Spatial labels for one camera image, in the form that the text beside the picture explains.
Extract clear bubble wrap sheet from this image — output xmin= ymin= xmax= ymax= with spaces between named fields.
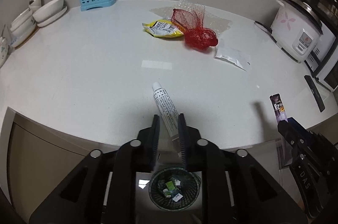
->
xmin=150 ymin=0 xmax=233 ymax=36

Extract white patterned bowl stack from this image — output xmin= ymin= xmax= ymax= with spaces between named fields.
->
xmin=10 ymin=8 xmax=37 ymax=48

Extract dark coffee stick sachet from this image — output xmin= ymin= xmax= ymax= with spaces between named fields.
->
xmin=269 ymin=93 xmax=288 ymax=123

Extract black mesh trash bin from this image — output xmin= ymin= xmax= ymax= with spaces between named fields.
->
xmin=148 ymin=167 xmax=202 ymax=211

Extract black power cord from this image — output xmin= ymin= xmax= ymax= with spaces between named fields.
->
xmin=254 ymin=20 xmax=283 ymax=50

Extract white microwave oven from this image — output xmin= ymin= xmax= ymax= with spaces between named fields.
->
xmin=305 ymin=24 xmax=337 ymax=92

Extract white plastic pouch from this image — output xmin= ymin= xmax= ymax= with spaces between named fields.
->
xmin=214 ymin=39 xmax=252 ymax=72

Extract yellow snack bag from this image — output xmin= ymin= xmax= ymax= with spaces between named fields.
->
xmin=142 ymin=19 xmax=184 ymax=38

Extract stacked white bowls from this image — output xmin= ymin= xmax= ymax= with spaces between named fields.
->
xmin=33 ymin=0 xmax=68 ymax=28

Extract black remote control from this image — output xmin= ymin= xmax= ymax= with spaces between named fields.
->
xmin=304 ymin=75 xmax=325 ymax=112

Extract white printed tube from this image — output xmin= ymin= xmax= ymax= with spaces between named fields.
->
xmin=152 ymin=82 xmax=179 ymax=141

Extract red mesh net bag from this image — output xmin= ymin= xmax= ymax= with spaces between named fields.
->
xmin=171 ymin=5 xmax=218 ymax=51

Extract white floral rice cooker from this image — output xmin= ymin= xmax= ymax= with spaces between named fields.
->
xmin=270 ymin=0 xmax=323 ymax=63

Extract white ceramic spoon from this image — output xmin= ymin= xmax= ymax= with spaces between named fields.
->
xmin=29 ymin=0 xmax=42 ymax=12

